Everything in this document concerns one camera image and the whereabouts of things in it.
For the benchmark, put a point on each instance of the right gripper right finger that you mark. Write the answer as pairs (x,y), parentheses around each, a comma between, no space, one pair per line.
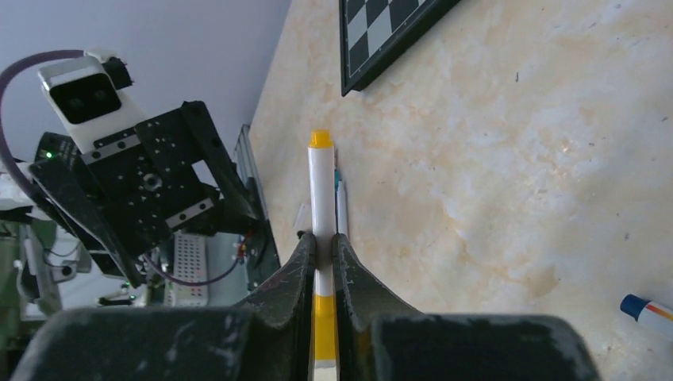
(382,337)

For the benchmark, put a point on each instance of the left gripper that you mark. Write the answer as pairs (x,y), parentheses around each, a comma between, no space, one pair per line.
(137,187)

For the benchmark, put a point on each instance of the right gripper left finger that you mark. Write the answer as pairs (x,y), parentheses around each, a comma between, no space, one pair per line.
(265,336)

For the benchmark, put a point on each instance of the blue cap thin marker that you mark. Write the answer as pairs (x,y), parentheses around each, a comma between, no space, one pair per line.
(341,208)

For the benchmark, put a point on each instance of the yellow cap marker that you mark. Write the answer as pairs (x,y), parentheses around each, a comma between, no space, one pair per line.
(321,157)

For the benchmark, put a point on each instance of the navy cap marker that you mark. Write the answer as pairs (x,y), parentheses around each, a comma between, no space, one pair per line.
(649,314)

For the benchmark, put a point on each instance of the clear teal pen cap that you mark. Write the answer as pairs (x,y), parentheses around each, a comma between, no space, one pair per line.
(303,220)

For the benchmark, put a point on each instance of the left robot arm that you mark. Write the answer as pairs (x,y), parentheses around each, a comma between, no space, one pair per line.
(26,189)

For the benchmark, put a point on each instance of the white plastic basket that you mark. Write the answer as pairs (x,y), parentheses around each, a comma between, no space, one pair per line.
(190,265)

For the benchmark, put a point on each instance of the black grey chessboard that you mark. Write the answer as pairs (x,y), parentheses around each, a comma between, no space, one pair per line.
(374,33)

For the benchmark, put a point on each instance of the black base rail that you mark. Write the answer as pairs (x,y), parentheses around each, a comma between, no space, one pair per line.
(262,258)

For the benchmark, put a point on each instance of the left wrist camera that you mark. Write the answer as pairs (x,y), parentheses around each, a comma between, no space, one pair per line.
(87,94)

